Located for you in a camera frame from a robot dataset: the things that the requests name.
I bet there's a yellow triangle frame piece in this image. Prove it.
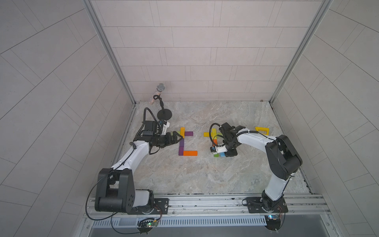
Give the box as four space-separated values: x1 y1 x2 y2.
255 127 270 136

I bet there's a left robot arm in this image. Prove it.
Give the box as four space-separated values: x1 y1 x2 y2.
94 120 184 214

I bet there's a microphone on black stand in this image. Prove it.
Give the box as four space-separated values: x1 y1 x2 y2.
150 83 172 121

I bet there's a left circuit board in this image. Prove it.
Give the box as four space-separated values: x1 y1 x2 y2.
137 218 159 234

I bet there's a circuit board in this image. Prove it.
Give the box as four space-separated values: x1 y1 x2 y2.
137 218 159 234
265 215 282 232

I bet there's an amber long block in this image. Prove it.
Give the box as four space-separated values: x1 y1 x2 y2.
180 127 185 138

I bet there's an aluminium rail frame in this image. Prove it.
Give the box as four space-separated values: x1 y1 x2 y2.
86 194 332 229

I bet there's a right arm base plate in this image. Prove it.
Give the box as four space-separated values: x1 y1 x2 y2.
242 197 288 213

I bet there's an orange long block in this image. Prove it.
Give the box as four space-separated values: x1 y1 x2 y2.
183 151 198 156

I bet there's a right circuit board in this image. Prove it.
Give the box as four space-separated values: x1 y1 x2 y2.
265 215 282 232

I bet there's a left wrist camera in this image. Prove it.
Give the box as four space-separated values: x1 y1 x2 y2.
159 120 170 135

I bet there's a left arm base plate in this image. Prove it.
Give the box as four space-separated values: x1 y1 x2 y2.
128 198 169 215

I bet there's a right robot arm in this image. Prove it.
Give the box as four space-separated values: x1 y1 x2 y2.
211 123 303 212

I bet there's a yellow long block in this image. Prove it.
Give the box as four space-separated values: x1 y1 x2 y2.
211 128 217 140

